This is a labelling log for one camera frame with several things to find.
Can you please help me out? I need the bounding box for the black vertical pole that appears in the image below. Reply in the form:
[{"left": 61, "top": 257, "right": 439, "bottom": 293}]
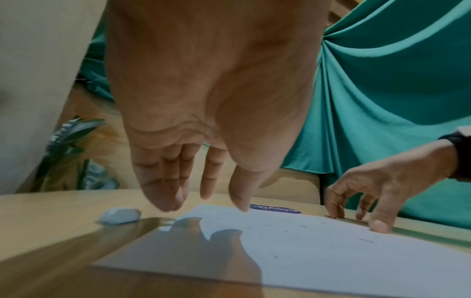
[{"left": 317, "top": 172, "right": 326, "bottom": 206}]

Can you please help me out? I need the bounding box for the person's left hand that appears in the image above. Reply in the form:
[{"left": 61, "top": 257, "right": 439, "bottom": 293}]
[{"left": 104, "top": 0, "right": 332, "bottom": 213}]

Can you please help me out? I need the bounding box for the person's right hand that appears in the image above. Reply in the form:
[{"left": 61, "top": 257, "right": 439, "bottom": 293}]
[{"left": 325, "top": 139, "right": 459, "bottom": 234}]

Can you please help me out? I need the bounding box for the black right wristband with markers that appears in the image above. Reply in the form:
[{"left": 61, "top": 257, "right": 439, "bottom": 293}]
[{"left": 439, "top": 125, "right": 471, "bottom": 183}]

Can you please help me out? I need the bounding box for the white eraser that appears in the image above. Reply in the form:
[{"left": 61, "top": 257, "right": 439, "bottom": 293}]
[{"left": 96, "top": 207, "right": 143, "bottom": 226}]

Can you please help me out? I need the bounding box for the dark green leafy plant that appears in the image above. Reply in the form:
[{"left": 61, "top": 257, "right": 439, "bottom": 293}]
[{"left": 34, "top": 116, "right": 120, "bottom": 191}]

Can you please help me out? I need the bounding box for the round wooden table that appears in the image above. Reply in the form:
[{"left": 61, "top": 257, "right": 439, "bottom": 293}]
[{"left": 0, "top": 189, "right": 471, "bottom": 298}]

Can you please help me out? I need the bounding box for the white paper sheet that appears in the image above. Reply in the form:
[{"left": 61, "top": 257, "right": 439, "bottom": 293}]
[{"left": 91, "top": 203, "right": 471, "bottom": 298}]

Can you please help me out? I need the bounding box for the wooden panel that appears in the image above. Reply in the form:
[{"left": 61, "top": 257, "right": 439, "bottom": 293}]
[{"left": 18, "top": 78, "right": 321, "bottom": 205}]

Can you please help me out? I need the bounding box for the green draped fabric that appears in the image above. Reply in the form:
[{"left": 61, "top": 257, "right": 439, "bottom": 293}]
[{"left": 78, "top": 0, "right": 471, "bottom": 231}]

